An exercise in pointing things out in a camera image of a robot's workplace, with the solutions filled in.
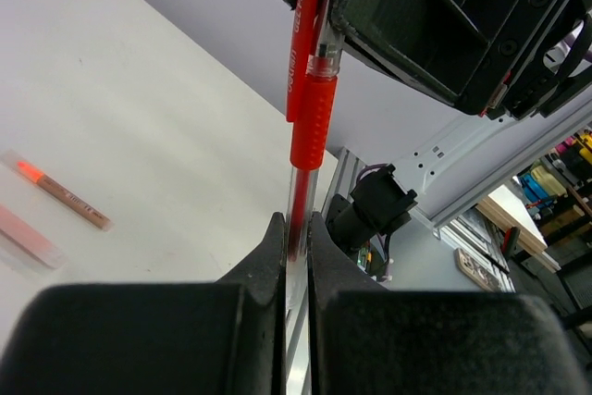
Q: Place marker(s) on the translucent orange highlighter marker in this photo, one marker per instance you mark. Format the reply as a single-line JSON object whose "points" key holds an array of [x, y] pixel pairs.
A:
{"points": [[30, 240]]}

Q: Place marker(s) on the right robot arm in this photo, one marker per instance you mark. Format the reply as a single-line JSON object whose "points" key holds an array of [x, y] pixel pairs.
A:
{"points": [[448, 166]]}

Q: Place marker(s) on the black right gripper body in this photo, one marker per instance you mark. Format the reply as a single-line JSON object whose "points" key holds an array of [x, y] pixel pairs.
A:
{"points": [[532, 50]]}

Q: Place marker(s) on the wooden orange highlighter pencil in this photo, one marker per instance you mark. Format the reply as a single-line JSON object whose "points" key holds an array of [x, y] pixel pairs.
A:
{"points": [[38, 179]]}

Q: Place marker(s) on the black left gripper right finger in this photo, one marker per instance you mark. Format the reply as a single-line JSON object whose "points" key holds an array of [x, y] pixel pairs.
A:
{"points": [[366, 339]]}

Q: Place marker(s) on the red gel pen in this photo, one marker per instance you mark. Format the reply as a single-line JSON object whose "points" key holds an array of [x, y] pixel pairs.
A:
{"points": [[310, 101]]}

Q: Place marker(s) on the smartphone on bench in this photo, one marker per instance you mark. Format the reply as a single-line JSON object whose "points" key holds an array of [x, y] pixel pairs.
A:
{"points": [[479, 275]]}

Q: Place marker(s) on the red pen cap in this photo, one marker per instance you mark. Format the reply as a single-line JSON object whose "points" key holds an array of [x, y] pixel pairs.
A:
{"points": [[310, 40]]}

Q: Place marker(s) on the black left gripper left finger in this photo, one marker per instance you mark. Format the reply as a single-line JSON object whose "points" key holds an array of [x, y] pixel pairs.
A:
{"points": [[221, 337]]}

